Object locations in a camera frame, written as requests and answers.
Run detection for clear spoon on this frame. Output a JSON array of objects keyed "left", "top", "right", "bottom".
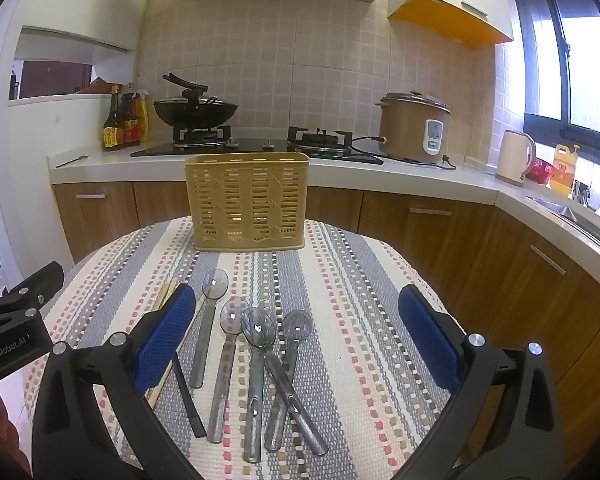
[{"left": 264, "top": 310, "right": 314, "bottom": 452}]

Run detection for red label sauce bottle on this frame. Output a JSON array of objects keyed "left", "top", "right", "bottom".
[{"left": 121, "top": 94, "right": 142, "bottom": 147}]

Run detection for white orange wall cabinet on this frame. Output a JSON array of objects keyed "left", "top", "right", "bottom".
[{"left": 386, "top": 0, "right": 515, "bottom": 50}]

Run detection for wooden base cabinets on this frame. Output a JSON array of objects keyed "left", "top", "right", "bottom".
[{"left": 52, "top": 180, "right": 600, "bottom": 463}]

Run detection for cream electric kettle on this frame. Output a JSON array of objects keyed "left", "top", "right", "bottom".
[{"left": 495, "top": 130, "right": 537, "bottom": 187}]

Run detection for brown rice cooker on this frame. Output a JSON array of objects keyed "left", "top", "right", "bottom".
[{"left": 375, "top": 91, "right": 453, "bottom": 163}]

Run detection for striped woven tablecloth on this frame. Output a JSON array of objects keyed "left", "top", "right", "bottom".
[{"left": 22, "top": 215, "right": 463, "bottom": 480}]

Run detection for yellow plastic utensil basket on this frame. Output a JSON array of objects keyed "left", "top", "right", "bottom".
[{"left": 185, "top": 153, "right": 311, "bottom": 252}]

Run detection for yellow spray bottle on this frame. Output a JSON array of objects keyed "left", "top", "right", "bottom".
[{"left": 137, "top": 90, "right": 152, "bottom": 144}]

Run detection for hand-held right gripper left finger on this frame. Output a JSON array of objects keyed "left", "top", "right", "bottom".
[{"left": 32, "top": 284, "right": 196, "bottom": 480}]

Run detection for steel sink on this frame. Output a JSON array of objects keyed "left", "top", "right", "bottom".
[{"left": 526, "top": 195, "right": 600, "bottom": 261}]

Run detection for white kitchen counter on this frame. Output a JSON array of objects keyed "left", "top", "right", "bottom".
[{"left": 47, "top": 142, "right": 600, "bottom": 273}]

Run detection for black power cable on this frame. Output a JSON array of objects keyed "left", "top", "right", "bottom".
[{"left": 351, "top": 135, "right": 457, "bottom": 172}]

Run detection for yellow oil bottle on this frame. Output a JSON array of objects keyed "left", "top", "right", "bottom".
[{"left": 550, "top": 143, "right": 581, "bottom": 196}]

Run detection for black chopstick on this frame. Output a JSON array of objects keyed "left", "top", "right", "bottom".
[{"left": 172, "top": 350, "right": 208, "bottom": 439}]

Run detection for red container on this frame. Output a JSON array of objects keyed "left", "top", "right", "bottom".
[{"left": 525, "top": 157, "right": 554, "bottom": 185}]

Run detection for wooden chopstick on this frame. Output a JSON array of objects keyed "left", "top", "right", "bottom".
[
  {"left": 147, "top": 295, "right": 206, "bottom": 408},
  {"left": 152, "top": 280, "right": 181, "bottom": 312}
]

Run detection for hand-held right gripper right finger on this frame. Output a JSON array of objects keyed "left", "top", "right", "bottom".
[{"left": 399, "top": 284, "right": 566, "bottom": 480}]

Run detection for black glass gas stove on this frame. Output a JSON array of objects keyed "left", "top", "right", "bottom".
[{"left": 130, "top": 127, "right": 385, "bottom": 166}]

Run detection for dark soy sauce bottle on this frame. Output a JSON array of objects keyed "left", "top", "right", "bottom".
[{"left": 102, "top": 86, "right": 124, "bottom": 152}]

